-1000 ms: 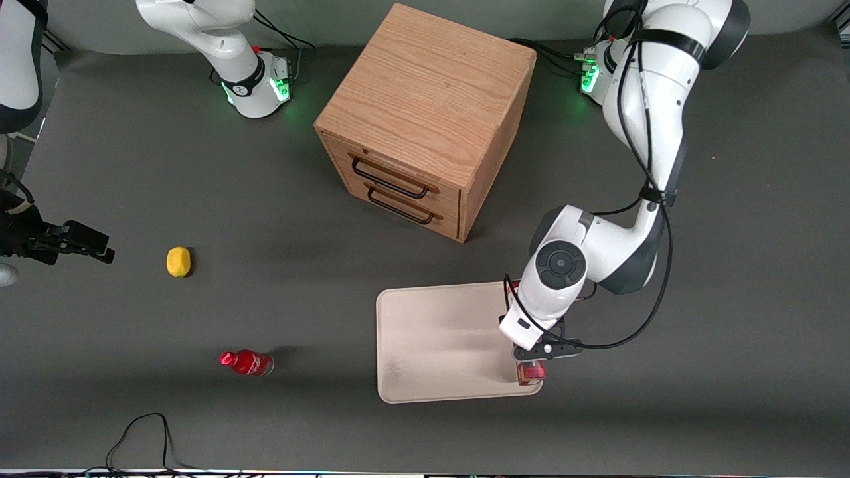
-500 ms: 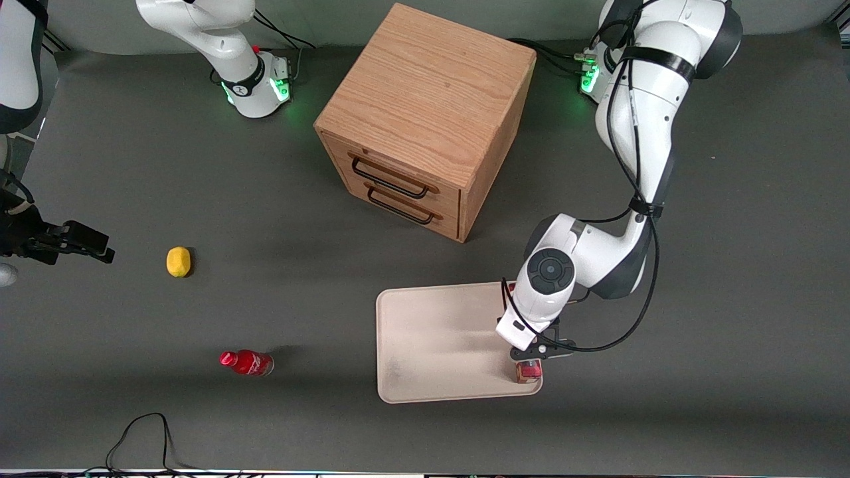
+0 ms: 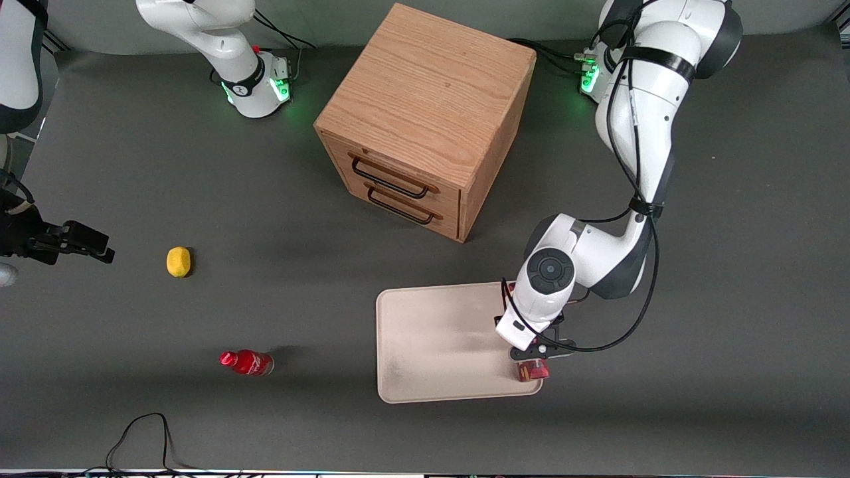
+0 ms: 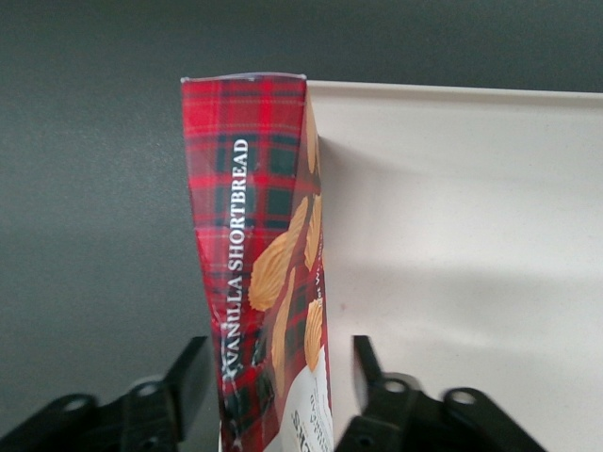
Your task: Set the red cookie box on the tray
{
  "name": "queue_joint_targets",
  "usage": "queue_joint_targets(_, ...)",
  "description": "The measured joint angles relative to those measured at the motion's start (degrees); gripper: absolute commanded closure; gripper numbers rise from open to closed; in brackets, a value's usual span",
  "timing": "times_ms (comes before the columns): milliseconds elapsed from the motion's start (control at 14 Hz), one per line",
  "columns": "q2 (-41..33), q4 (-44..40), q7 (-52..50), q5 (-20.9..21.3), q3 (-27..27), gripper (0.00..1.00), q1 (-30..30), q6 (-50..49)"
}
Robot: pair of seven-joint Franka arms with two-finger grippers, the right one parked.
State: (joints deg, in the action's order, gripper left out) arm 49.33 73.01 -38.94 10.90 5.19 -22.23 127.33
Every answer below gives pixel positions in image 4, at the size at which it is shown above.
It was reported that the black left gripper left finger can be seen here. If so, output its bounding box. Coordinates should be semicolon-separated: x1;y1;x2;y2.
0;334;209;452

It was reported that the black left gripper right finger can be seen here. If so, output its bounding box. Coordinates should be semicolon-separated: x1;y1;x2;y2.
334;334;544;452

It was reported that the red tartan cookie box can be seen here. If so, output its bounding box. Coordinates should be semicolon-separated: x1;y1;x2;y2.
179;72;336;452

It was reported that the beige plastic tray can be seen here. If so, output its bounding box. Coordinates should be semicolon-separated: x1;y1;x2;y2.
304;78;603;452

